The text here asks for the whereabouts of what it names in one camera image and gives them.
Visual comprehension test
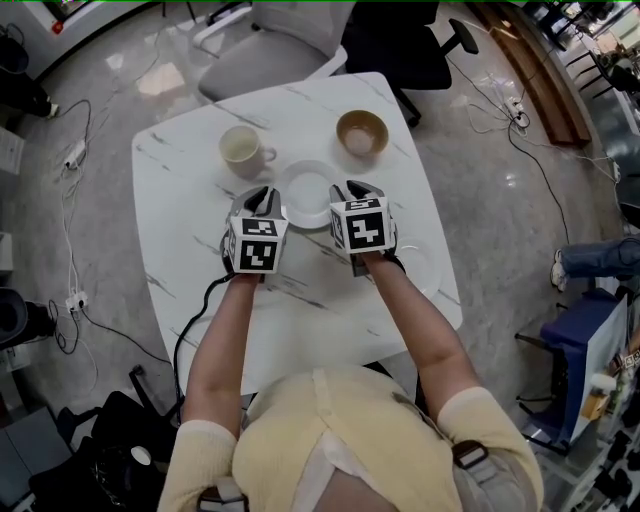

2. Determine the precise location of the grey office chair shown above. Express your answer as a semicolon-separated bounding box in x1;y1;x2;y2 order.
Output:
192;0;351;104

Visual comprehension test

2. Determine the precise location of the black mesh chair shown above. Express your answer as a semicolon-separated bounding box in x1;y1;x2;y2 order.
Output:
27;364;186;512

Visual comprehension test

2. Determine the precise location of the black office chair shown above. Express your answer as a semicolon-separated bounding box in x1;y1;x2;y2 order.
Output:
344;0;480;127

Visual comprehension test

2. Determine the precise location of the brown wooden platform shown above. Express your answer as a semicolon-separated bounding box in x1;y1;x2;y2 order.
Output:
469;0;592;147

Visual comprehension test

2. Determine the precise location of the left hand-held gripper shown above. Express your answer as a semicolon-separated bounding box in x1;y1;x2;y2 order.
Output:
221;185;291;276

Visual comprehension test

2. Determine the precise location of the white drawer cabinet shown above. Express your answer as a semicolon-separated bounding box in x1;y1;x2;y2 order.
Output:
0;127;26;175

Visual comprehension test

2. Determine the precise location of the yellow carton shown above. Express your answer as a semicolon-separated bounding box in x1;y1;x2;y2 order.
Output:
580;389;612;421

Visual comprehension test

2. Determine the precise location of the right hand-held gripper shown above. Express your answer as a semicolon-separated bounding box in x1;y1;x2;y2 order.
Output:
327;179;400;279

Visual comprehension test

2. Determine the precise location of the group of black devices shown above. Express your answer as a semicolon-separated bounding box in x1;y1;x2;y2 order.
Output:
589;424;640;512

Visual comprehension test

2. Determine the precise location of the white board panel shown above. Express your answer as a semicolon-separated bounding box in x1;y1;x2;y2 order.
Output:
569;294;629;444

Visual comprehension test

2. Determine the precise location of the brown bowl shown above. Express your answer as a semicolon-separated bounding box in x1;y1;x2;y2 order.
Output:
335;109;390;159

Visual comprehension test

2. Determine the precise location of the blue cloth covered chair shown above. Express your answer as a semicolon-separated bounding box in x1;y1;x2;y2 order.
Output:
514;287;631;456

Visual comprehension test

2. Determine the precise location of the person's right forearm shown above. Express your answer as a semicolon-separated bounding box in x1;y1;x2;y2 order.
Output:
362;249;484;436

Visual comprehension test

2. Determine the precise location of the black plastic bag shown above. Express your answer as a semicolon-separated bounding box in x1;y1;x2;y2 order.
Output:
89;439;166;512

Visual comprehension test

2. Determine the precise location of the person's left forearm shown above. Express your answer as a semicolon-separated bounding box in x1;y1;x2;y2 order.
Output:
182;272;261;444

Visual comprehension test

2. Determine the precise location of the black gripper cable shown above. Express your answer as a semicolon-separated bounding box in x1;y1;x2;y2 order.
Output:
171;272;236;429

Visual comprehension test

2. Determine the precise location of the black floor cable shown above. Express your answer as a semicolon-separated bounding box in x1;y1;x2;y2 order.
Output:
79;307;174;367

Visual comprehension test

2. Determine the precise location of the person's yellow knit top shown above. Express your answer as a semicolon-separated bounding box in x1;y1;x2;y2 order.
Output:
158;367;546;512

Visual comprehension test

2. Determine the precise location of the grey shoulder strap black buckle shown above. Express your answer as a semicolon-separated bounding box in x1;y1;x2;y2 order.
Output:
449;439;494;481
197;477;249;512

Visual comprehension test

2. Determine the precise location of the beige mug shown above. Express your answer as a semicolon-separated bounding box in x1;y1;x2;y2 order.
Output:
218;124;278;180

